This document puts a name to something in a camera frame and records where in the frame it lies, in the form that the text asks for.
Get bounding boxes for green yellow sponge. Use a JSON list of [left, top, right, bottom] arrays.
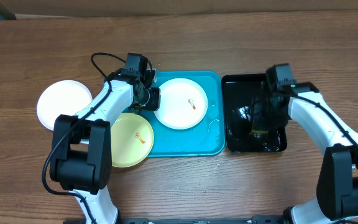
[[250, 126, 269, 134]]

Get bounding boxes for white plate with stain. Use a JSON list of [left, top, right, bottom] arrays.
[[154, 78, 208, 130]]

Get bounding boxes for yellow plate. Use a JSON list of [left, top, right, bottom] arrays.
[[111, 113, 154, 168]]

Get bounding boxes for large white plate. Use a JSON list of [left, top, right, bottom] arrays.
[[36, 80, 93, 131]]

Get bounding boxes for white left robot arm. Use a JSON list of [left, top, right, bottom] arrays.
[[42, 68, 160, 223]]

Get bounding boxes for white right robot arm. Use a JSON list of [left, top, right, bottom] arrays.
[[248, 83, 358, 223]]

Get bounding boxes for black plastic tray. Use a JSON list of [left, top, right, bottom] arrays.
[[221, 73, 287, 154]]

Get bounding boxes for teal plastic tray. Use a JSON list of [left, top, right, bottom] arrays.
[[140, 70, 226, 157]]

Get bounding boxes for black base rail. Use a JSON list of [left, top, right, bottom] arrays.
[[117, 215, 292, 224]]

